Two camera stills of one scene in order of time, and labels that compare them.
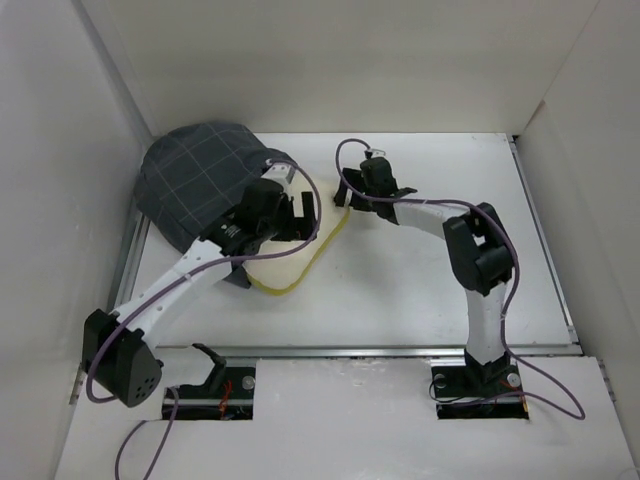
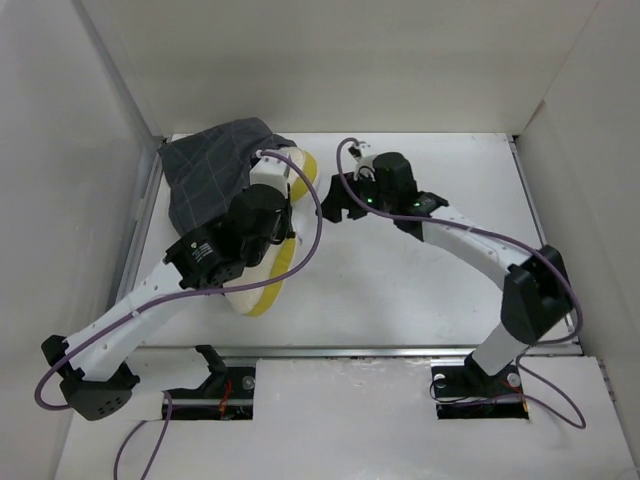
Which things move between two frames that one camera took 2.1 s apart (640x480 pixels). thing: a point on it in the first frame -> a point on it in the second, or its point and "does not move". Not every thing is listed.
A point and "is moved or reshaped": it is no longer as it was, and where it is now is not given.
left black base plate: (230, 395) does not move
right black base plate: (458, 396) does not move
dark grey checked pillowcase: (191, 174) is moved or reshaped
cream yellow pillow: (281, 264) -> (301, 174)
